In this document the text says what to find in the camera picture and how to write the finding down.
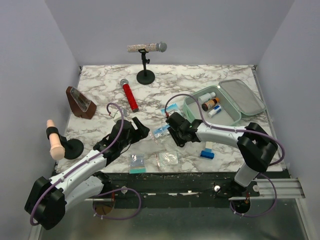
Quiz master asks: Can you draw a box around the alcohol wipes bag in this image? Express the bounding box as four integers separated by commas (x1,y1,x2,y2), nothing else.
150,124,170,145

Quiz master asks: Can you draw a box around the brown medicine bottle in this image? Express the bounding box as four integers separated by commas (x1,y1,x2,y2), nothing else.
201,97,220,112

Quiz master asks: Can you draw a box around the white plastic bottle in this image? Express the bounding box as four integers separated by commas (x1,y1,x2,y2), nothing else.
197,92,216,104

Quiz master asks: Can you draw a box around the blue white bandage roll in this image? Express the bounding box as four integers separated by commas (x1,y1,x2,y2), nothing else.
207,105,222,118

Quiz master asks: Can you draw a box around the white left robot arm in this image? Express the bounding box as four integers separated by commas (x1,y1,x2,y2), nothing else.
24,117,150,230

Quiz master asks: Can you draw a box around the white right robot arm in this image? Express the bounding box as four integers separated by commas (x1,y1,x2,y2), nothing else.
166,112,278,196

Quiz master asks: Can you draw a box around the green medicine kit case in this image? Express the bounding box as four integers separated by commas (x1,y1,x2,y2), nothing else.
182,79,266,126

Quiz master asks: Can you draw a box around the cotton swab packet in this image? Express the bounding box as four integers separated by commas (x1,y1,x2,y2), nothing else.
160,103,184,118

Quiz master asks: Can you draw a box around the small teal zip bag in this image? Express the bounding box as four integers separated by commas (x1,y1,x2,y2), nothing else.
129,154,146,174

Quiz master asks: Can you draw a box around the blue white toy brick stack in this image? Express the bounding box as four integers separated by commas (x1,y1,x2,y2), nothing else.
200,141,215,160

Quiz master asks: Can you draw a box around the clear bag of masks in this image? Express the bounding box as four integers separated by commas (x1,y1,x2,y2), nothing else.
156,151,179,172

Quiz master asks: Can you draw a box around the red microphone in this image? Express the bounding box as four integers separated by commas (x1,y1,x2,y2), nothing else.
120,78,139,113

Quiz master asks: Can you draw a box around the black microphone stand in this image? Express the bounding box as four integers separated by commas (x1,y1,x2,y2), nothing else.
136,48,155,85

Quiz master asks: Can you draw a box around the brown metronome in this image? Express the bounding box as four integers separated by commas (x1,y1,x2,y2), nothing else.
65,86,97,120

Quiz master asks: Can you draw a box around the black round stand base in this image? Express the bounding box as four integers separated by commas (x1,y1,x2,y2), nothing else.
62,139,84,160

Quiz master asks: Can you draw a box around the beige microphone on stand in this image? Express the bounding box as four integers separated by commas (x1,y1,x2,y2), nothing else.
46,119,65,161

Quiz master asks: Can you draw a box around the glitter microphone on stand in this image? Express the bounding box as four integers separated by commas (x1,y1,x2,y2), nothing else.
127,41,168,53

